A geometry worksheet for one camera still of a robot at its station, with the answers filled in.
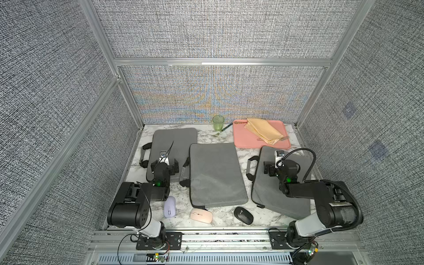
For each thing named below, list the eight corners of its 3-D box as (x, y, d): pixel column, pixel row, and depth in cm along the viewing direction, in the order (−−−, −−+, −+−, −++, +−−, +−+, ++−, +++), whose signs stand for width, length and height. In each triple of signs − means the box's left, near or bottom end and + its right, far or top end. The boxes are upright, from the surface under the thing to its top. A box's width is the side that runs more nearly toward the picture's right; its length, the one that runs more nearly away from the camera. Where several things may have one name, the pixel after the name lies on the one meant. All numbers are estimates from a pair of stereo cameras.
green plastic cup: (216, 132, 117) (217, 124, 111) (210, 125, 122) (210, 117, 115) (226, 128, 120) (226, 119, 113) (219, 121, 124) (220, 112, 118)
